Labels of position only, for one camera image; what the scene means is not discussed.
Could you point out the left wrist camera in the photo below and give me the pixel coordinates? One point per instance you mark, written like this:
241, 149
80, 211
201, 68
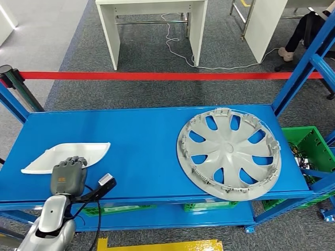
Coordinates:
106, 183

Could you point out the chrome stanchion post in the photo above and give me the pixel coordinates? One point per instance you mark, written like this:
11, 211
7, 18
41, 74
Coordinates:
23, 91

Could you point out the person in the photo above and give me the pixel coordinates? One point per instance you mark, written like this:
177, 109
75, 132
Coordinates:
301, 31

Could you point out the grey wheel hubcap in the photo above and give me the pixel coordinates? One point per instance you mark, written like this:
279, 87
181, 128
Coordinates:
227, 152

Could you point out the white plastic mirror cover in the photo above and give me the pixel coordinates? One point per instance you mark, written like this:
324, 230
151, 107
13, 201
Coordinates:
65, 154

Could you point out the long red barrier belt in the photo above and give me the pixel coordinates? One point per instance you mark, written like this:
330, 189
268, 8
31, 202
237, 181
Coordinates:
156, 76

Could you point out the open green plastic crate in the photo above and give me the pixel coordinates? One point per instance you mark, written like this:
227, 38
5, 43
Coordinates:
317, 152

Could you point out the white table with crossbar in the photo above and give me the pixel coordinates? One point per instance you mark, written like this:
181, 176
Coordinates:
199, 27

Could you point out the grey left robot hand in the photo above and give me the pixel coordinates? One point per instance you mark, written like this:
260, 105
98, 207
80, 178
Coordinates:
69, 178

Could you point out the blue metal shelf rack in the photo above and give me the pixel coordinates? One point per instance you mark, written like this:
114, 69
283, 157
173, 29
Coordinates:
328, 214
144, 138

